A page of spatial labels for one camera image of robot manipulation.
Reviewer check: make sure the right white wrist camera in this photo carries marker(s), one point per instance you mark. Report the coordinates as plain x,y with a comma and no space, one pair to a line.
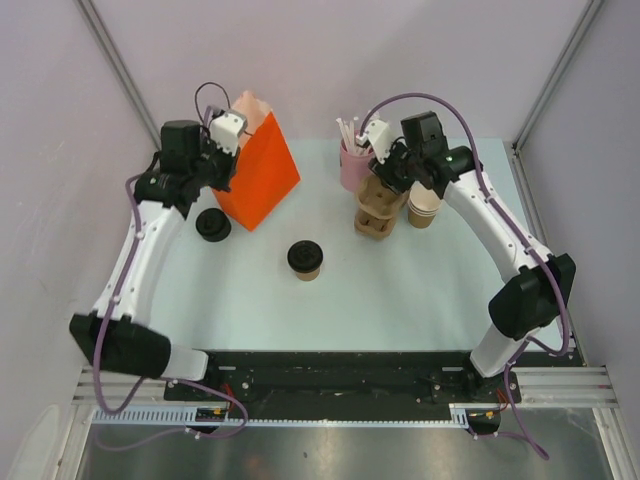
377,136

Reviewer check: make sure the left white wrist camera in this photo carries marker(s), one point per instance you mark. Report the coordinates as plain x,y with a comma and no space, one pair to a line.
226,130

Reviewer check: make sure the white cable duct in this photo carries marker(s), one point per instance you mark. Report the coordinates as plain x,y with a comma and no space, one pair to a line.
335,412

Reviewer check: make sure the stack of black lids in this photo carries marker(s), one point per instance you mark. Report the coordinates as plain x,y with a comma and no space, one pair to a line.
213,225

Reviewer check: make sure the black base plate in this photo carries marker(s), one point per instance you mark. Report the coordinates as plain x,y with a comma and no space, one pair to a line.
252,377

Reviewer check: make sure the black plastic cup lid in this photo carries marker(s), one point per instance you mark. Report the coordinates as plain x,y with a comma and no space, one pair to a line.
305,255

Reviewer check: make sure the pink straw holder cup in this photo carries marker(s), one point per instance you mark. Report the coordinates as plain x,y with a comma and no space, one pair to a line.
353,167

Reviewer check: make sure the stack of brown paper cups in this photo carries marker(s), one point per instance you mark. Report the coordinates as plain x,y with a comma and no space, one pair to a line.
423,206

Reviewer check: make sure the brown paper coffee cup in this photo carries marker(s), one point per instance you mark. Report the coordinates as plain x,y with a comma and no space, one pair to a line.
308,275

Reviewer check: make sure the white wrapped straws bundle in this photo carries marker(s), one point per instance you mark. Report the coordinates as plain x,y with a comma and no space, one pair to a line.
348,132

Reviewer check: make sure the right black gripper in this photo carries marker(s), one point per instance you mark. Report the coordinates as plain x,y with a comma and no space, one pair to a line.
383,171

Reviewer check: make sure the orange paper bag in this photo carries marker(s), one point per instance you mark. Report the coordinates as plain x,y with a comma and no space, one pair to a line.
252,181

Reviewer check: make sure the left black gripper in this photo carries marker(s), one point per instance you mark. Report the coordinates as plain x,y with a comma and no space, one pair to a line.
229,160

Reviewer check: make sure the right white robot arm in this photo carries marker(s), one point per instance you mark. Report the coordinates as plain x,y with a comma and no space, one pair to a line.
536,283

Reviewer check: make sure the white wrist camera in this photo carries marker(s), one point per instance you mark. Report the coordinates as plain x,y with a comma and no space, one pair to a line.
226,130
377,136

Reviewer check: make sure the brown pulp cup carrier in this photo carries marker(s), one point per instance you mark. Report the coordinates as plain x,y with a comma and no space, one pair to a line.
374,227
377,200

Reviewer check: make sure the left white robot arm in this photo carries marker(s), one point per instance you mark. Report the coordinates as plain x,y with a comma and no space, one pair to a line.
116,335

